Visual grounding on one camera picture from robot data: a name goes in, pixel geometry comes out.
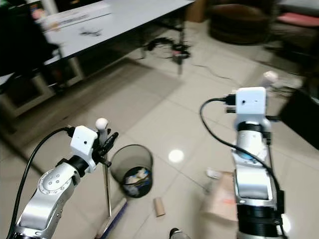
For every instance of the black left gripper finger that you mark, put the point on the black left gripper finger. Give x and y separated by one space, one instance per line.
112 138

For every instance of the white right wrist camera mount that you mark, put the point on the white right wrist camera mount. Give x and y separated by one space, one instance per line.
250 104

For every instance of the white flat box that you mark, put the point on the white flat box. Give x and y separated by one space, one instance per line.
79 17

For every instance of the round brown ottoman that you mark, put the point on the round brown ottoman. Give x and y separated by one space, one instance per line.
239 22

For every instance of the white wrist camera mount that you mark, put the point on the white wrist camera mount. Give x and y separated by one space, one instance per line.
250 104
83 142

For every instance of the black robot foot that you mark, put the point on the black robot foot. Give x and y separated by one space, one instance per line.
178 234

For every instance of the brown cardboard tube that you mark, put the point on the brown cardboard tube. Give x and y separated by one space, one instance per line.
159 206

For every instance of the pink seat cushion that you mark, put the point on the pink seat cushion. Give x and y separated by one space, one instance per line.
299 20

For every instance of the black dustpan with white knob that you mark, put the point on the black dustpan with white knob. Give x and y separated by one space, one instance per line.
300 117

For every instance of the black jacket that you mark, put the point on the black jacket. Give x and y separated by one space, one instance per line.
25 42

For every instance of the grey long table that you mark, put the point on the grey long table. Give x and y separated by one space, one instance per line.
129 22

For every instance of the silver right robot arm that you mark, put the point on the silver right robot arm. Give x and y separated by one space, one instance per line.
254 174

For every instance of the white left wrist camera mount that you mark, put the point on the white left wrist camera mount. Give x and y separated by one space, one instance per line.
83 142

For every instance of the black mesh trash bin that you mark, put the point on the black mesh trash bin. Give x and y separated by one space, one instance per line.
132 169

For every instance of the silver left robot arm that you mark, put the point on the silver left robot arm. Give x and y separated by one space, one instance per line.
47 194

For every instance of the brown paper bag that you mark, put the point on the brown paper bag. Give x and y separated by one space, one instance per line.
222 196

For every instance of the broom with white knob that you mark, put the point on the broom with white knob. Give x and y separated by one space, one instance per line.
108 194

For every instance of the dark eyeglasses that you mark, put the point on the dark eyeglasses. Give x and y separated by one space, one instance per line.
91 32

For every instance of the small white paper scrap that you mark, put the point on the small white paper scrap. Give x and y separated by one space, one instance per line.
213 174

